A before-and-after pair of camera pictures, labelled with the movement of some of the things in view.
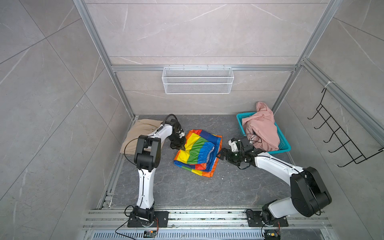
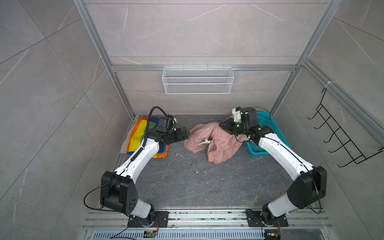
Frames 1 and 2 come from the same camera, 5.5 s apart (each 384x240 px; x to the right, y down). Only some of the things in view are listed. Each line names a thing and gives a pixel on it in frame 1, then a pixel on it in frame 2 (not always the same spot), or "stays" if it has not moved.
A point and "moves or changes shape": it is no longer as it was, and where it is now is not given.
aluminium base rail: [113, 224] stays
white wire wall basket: [197, 80] stays
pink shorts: [261, 130] moves or changes shape
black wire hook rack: [357, 157] stays
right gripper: [228, 157] → [230, 121]
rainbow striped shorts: [201, 152] → [136, 139]
